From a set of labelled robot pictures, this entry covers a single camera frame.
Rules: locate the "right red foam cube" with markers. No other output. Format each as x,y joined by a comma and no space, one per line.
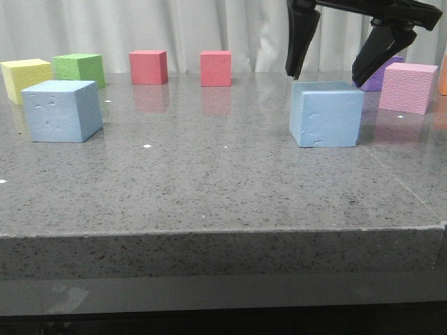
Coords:
215,68

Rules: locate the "light blue foam cube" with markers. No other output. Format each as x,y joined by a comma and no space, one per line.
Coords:
325,114
62,110

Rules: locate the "left red foam cube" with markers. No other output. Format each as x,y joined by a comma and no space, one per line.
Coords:
148,67

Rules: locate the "pink foam cube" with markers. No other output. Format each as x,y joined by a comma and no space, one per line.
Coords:
407,87

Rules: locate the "orange foam cube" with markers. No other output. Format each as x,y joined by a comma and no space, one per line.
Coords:
442,81

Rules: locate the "yellow foam cube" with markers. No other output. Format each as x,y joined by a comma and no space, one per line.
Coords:
18,75

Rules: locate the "purple foam cube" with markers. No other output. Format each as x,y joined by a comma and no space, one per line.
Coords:
375,81

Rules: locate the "grey curtain backdrop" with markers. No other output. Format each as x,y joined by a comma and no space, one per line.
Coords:
256,32

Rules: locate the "green foam cube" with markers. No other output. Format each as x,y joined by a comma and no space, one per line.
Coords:
80,67

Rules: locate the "red foam cube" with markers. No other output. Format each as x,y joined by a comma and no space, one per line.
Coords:
215,68
148,67

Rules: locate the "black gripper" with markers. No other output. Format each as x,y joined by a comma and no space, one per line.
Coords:
383,43

